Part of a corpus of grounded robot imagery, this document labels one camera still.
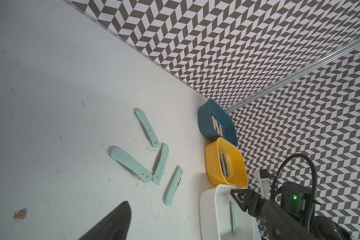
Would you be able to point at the yellow storage box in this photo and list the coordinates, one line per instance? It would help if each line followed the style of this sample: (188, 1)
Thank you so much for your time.
(238, 172)

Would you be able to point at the mint knife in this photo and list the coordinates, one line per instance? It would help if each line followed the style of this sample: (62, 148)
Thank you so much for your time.
(128, 162)
(233, 218)
(173, 185)
(155, 143)

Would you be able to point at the white storage box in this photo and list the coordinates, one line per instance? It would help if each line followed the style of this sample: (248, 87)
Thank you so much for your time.
(216, 220)

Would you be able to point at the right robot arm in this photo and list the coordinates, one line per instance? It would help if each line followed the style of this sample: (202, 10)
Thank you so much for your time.
(289, 212)

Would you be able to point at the mint knife angled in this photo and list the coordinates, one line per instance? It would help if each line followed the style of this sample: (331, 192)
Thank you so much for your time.
(161, 163)

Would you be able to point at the dark teal storage box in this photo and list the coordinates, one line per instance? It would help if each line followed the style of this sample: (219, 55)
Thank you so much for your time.
(206, 113)

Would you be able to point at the mint knife top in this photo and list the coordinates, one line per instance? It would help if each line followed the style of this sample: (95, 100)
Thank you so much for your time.
(155, 143)

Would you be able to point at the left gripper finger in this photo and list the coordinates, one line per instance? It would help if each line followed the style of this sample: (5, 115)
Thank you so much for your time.
(114, 226)

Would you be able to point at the olive knife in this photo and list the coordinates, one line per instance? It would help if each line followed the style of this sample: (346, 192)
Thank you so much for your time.
(223, 164)
(226, 162)

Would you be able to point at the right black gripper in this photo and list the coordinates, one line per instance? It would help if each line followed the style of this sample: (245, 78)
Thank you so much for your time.
(248, 200)

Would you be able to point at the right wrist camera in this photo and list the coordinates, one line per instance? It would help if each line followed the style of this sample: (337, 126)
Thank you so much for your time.
(265, 180)

